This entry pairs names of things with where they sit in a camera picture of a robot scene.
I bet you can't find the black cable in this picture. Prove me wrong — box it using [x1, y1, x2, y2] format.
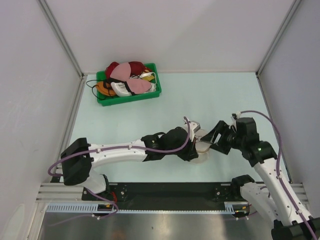
[85, 79, 111, 101]

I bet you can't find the white bra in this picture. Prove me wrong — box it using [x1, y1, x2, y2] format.
[111, 81, 133, 97]

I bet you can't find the aluminium frame rail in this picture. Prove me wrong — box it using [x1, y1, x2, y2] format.
[35, 74, 88, 203]

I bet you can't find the yellow bra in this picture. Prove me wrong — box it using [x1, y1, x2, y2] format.
[140, 72, 156, 82]

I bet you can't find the pink bra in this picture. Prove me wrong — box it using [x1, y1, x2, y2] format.
[109, 72, 152, 95]

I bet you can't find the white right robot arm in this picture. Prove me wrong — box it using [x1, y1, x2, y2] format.
[200, 117, 320, 240]

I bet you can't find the green plastic bin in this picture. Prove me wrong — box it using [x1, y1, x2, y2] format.
[91, 63, 162, 107]

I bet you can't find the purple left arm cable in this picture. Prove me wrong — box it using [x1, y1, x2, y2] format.
[47, 116, 192, 226]

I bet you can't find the orange bra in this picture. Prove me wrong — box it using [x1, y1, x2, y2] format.
[95, 81, 117, 97]

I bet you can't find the red bra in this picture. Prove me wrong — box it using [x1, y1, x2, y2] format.
[104, 61, 152, 79]

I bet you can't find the white cable duct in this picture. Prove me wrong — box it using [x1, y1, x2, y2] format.
[46, 201, 250, 215]

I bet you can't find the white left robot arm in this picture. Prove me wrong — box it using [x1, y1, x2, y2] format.
[60, 122, 200, 200]

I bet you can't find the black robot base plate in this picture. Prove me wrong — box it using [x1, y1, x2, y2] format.
[81, 182, 252, 218]

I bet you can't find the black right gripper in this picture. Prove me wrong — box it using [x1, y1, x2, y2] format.
[199, 120, 244, 155]

